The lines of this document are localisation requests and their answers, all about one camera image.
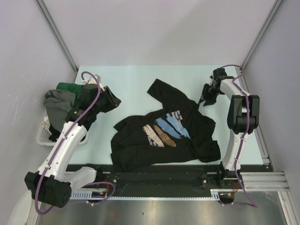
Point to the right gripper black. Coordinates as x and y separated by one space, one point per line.
209 100

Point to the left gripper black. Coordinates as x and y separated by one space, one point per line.
113 101

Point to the black printed t shirt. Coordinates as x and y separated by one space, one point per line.
176 133

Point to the white plastic laundry basket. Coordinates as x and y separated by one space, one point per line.
46 135

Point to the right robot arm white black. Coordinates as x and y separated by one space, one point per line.
242 120

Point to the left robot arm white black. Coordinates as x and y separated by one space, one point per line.
50 184

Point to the green t shirt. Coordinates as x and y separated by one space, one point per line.
71 87

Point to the grey t shirt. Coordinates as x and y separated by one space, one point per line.
58 103

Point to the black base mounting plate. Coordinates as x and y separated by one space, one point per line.
167 181

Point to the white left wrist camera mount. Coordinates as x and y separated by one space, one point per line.
93 80

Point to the right aluminium frame rail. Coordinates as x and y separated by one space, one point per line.
258 132

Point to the grey cable duct strip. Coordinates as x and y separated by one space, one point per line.
85 194

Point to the left aluminium corner post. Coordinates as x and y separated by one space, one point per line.
56 33

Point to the aluminium corner post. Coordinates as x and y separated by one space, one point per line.
56 33
266 24

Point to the right aluminium corner post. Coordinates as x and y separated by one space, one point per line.
266 24

